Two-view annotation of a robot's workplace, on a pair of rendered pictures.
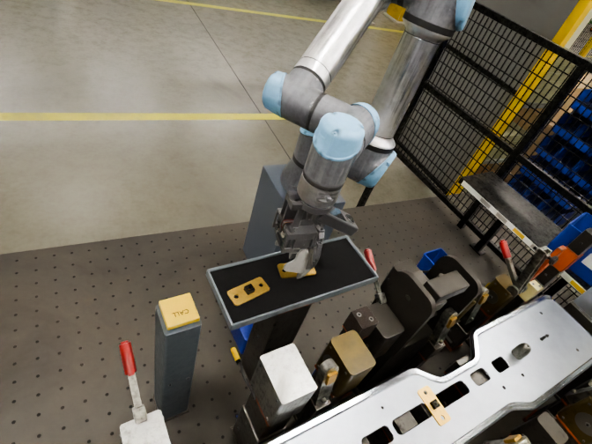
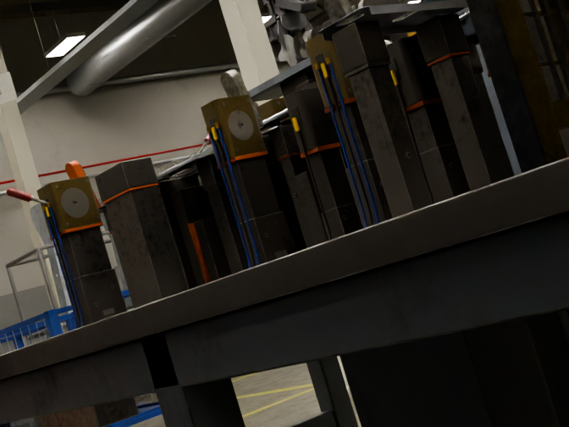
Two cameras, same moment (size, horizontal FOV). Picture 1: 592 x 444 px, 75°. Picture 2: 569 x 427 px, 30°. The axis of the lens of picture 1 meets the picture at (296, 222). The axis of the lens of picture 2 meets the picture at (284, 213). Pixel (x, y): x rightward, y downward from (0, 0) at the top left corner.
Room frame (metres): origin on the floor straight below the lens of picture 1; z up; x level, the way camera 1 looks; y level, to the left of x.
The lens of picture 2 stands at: (0.45, -2.63, 0.67)
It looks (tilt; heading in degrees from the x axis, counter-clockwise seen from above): 4 degrees up; 91
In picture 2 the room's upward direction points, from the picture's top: 17 degrees counter-clockwise
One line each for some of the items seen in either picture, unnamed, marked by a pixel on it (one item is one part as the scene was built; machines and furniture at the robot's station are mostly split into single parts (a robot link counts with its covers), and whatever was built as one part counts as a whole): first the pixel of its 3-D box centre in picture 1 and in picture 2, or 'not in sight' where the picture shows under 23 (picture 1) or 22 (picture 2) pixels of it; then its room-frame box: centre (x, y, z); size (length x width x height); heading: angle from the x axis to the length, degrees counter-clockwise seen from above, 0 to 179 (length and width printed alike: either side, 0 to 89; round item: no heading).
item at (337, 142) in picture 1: (334, 151); not in sight; (0.56, -0.02, 1.48); 0.09 x 0.08 x 0.11; 166
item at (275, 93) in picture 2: (297, 276); (302, 73); (0.56, -0.04, 1.16); 0.37 x 0.14 x 0.02; 132
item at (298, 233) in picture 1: (303, 219); (283, 14); (0.56, -0.01, 1.32); 0.09 x 0.08 x 0.12; 121
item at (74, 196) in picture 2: not in sight; (79, 257); (-0.08, -0.14, 0.88); 0.14 x 0.09 x 0.36; 42
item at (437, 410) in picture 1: (434, 404); not in sight; (0.47, -0.44, 1.01); 0.08 x 0.04 x 0.01; 42
